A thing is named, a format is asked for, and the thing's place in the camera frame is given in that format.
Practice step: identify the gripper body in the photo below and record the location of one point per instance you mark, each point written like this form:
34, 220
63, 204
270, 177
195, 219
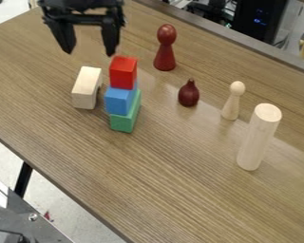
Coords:
80, 9

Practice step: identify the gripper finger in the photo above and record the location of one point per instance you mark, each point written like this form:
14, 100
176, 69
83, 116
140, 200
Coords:
62, 36
110, 36

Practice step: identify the cream wooden arch block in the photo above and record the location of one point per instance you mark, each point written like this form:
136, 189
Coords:
87, 87

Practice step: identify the red cube block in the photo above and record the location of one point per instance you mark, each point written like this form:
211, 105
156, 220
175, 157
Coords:
123, 72

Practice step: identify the tall dark red pawn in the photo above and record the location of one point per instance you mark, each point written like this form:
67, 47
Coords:
165, 48

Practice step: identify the blue block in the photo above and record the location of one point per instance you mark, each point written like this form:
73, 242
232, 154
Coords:
121, 100

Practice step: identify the green block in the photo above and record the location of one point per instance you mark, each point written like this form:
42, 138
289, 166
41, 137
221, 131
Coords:
126, 119

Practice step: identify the small dark red pawn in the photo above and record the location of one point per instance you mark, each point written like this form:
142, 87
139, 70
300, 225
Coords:
189, 94

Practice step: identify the cream wooden pawn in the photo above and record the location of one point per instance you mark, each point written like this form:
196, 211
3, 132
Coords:
233, 102

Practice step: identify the black computer tower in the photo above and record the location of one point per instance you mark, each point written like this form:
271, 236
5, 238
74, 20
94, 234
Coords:
260, 18

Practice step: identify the cream wooden cylinder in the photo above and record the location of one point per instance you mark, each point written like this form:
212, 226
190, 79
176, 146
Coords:
258, 136

